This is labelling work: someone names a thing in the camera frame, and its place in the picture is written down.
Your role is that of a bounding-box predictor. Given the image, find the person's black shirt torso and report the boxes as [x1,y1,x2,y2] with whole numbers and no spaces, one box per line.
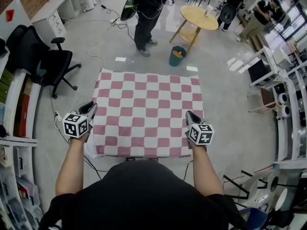
[42,160,243,230]

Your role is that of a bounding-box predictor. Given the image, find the white workbench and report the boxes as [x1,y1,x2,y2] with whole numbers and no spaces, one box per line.
[273,54,307,170]

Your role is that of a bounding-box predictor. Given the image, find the whiteboard with red sticker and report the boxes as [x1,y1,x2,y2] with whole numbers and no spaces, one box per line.
[0,0,33,33]

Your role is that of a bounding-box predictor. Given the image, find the black monitor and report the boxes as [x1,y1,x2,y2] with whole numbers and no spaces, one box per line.
[248,58,272,82]

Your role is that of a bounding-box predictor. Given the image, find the person's right forearm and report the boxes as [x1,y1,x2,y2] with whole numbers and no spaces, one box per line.
[191,145,225,197]

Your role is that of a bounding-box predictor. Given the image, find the white desk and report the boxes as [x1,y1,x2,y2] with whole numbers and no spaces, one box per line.
[31,0,80,37]

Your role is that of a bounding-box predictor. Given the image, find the round wooden table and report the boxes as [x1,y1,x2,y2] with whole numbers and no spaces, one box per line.
[169,5,219,55]

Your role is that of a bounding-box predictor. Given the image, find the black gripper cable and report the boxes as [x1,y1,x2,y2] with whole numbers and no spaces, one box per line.
[83,153,110,180]
[183,161,194,181]

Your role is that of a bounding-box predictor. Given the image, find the white shelf unit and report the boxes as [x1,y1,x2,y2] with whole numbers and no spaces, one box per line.
[0,39,43,230]

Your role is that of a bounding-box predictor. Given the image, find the black office chair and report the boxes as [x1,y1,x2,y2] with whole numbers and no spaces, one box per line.
[20,25,82,99]

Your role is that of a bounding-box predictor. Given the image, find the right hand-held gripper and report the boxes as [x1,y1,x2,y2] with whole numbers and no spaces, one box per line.
[185,110,214,150]

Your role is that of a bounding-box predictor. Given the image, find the green waste bin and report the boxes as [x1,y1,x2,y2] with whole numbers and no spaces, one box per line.
[169,46,187,67]

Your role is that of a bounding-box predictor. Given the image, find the white power strip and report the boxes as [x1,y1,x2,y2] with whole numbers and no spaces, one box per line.
[54,111,62,129]

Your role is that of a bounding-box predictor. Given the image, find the black jacket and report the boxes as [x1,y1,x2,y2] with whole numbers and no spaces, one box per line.
[0,24,28,73]

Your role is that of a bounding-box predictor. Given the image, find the blue chair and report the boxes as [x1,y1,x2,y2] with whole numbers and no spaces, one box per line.
[239,207,268,230]

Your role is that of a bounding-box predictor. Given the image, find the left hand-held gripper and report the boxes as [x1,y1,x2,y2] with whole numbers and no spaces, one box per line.
[62,101,98,143]

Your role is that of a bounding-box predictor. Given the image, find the white plastic chair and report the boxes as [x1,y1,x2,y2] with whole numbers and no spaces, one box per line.
[223,168,275,201]

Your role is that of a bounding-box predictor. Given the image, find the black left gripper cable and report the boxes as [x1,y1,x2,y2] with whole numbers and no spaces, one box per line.
[83,153,110,180]

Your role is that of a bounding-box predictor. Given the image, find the green box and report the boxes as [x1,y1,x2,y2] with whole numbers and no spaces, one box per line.
[0,68,15,103]

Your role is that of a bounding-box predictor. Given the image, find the white side table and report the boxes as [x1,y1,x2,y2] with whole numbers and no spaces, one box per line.
[248,46,288,88]

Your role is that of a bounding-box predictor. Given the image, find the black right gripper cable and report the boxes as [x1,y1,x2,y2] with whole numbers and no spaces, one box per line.
[183,161,194,181]

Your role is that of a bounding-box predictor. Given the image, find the pink white checkered tablecloth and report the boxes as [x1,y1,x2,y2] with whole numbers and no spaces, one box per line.
[92,68,205,158]

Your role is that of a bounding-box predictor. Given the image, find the person's left forearm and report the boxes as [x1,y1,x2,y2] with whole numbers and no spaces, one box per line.
[55,138,86,196]

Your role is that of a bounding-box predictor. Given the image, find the red cardboard box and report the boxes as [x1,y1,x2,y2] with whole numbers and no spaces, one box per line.
[14,93,31,138]

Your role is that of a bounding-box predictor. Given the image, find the white round device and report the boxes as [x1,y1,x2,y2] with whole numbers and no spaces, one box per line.
[278,92,290,105]
[280,104,292,118]

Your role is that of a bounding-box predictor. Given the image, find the green black bag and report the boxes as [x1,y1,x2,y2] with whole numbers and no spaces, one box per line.
[120,0,139,21]

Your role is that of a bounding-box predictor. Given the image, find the brown wooden stool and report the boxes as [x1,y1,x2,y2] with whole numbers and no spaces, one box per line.
[248,87,279,114]

